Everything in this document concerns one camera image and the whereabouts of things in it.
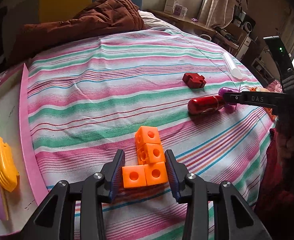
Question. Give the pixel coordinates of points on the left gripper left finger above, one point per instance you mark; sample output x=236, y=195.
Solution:
x=113, y=173

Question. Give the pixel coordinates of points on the beige curtain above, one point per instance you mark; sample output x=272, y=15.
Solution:
x=217, y=13

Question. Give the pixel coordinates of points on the striped bedspread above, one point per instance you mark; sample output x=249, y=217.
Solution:
x=87, y=99

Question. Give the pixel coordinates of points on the person's hand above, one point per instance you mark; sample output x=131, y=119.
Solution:
x=284, y=147

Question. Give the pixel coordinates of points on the orange plastic rack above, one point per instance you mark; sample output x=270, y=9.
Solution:
x=266, y=107

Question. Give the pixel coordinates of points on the red cylinder capsule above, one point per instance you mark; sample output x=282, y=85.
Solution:
x=205, y=104

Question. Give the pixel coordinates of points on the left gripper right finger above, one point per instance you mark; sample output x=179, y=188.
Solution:
x=176, y=173

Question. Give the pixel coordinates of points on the rust brown quilt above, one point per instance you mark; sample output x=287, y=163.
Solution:
x=102, y=17

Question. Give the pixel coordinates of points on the white plastic tube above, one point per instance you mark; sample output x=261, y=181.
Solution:
x=232, y=67

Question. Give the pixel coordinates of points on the yellow plastic toy case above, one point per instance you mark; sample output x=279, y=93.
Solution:
x=8, y=171

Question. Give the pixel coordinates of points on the pink white tray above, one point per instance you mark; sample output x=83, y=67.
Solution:
x=21, y=202

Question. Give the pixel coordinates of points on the red puzzle piece block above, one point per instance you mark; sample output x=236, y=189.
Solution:
x=194, y=80

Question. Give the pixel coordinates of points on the purple small box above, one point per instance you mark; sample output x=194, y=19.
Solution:
x=180, y=10

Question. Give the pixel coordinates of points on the orange cube block cluster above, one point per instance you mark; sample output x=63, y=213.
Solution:
x=151, y=169

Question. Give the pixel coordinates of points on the white carton box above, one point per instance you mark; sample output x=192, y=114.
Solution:
x=169, y=6

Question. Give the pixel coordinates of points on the wooden side table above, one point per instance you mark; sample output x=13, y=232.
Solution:
x=184, y=23

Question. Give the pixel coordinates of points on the white pillow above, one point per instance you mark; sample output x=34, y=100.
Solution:
x=152, y=22

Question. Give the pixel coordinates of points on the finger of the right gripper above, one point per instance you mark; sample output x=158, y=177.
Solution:
x=261, y=99

